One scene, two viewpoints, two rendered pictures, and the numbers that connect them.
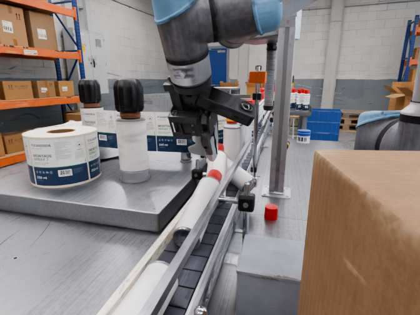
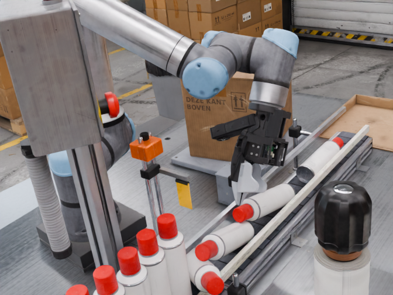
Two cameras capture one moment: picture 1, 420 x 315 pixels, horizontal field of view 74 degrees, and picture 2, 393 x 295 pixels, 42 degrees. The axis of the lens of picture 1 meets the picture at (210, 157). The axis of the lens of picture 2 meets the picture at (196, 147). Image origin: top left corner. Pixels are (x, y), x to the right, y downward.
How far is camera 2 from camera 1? 1.55 m
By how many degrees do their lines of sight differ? 131
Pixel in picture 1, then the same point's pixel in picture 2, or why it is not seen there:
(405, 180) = not seen: hidden behind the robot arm
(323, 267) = not seen: hidden behind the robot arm
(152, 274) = (309, 161)
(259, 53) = not seen: outside the picture
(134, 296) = (318, 154)
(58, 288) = (379, 224)
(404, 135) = (123, 129)
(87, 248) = (375, 254)
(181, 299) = (295, 179)
